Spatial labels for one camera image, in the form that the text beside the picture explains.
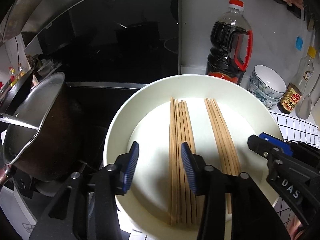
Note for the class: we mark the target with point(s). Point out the yellow-capped sauce bottle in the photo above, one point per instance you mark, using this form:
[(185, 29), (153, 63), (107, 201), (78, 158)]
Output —
[(291, 100)]

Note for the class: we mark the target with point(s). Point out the metal spatula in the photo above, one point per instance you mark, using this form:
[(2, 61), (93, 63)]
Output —
[(303, 107)]

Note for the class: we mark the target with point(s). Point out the steel range hood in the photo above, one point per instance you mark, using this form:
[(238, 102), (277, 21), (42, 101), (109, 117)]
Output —
[(75, 5)]

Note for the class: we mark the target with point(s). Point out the pile of wooden chopsticks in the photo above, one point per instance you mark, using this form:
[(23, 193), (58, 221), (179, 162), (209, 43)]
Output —
[(220, 135)]

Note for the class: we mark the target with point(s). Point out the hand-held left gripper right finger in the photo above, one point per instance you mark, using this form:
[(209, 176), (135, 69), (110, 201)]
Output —
[(190, 170)]

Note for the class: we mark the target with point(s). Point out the white patterned bowl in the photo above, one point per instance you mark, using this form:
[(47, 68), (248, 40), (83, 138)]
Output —
[(265, 104), (257, 93), (267, 80)]

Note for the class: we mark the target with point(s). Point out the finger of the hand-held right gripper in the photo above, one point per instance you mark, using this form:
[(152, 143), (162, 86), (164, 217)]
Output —
[(257, 145), (280, 146)]

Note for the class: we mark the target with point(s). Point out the metal ladle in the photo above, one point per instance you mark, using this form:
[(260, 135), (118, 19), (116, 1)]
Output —
[(17, 122)]

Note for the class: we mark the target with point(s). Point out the black gas stove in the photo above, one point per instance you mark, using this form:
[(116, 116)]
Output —
[(92, 135)]

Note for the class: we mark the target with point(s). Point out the white round tray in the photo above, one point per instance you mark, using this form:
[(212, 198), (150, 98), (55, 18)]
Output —
[(155, 130)]

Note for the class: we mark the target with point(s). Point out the white checked cloth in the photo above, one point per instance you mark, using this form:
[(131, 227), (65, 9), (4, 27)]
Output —
[(300, 127)]

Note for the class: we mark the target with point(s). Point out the blue wall hook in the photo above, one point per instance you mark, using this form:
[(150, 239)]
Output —
[(299, 43)]

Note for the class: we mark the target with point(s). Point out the dark metal saucepan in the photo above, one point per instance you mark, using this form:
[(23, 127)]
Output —
[(55, 130)]

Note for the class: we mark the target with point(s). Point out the large dark sauce bottle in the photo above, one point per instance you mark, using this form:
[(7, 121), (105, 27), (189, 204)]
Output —
[(222, 42)]

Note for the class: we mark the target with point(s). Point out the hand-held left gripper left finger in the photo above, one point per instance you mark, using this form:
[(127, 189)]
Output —
[(130, 167)]

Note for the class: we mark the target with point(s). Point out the small seasoning bottle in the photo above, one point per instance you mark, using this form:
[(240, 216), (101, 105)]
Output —
[(21, 70), (12, 73)]

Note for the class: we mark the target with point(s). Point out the long wooden chopstick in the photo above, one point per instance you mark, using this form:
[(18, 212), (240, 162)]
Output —
[(190, 130), (172, 155), (183, 130), (176, 130)]

